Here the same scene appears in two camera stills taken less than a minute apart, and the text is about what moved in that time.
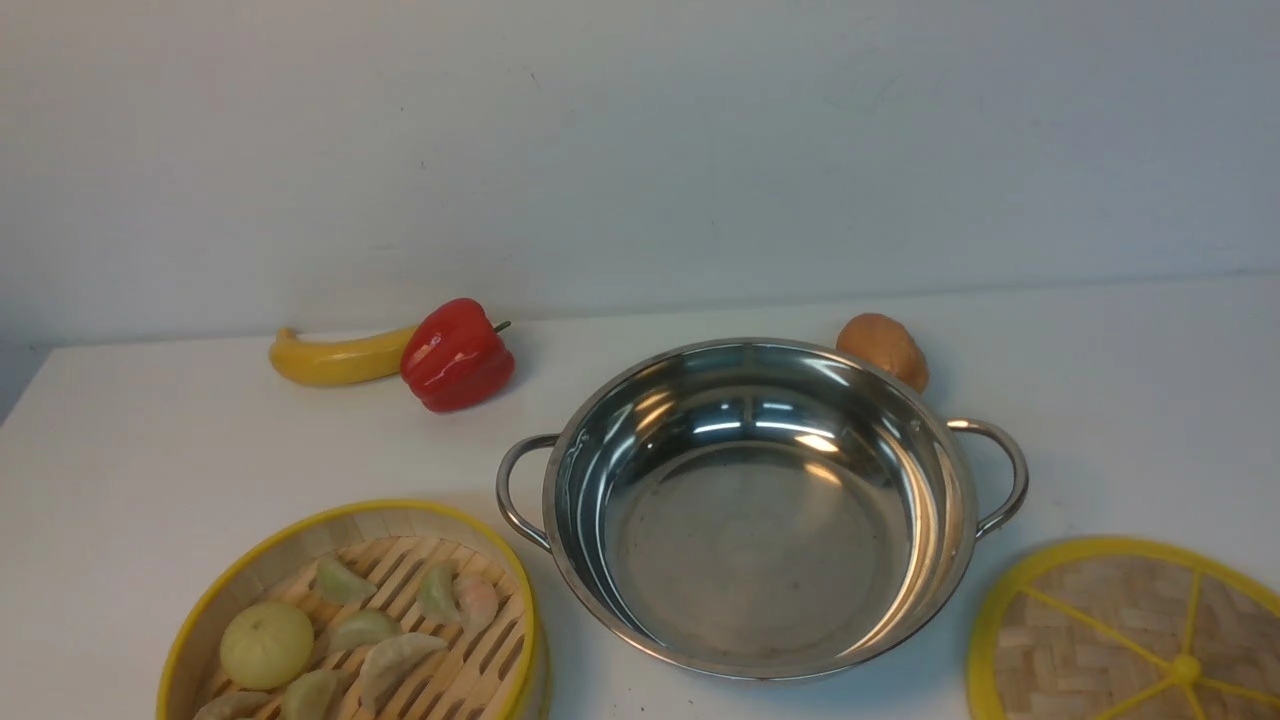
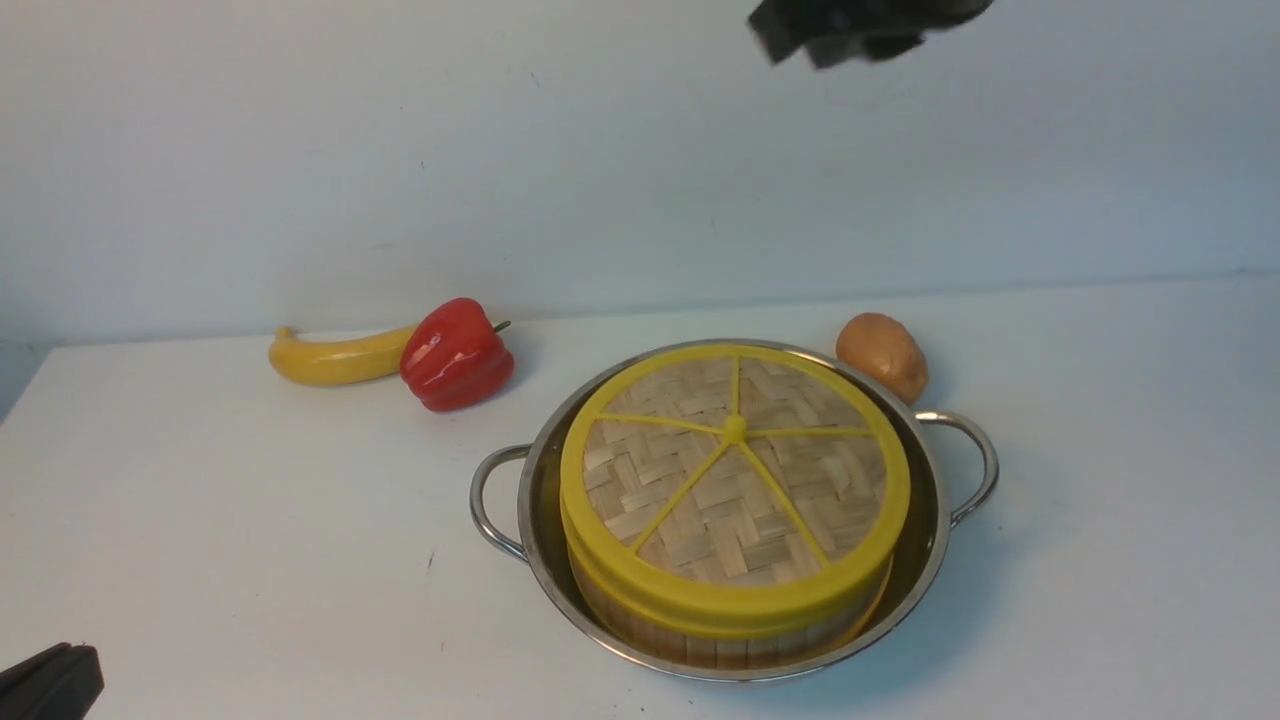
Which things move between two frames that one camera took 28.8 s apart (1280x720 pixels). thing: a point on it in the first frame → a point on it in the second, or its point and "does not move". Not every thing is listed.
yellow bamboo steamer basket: (318, 595) → (724, 650)
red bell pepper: (455, 359) does not move
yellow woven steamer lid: (1128, 628) → (733, 492)
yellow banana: (313, 362) does not move
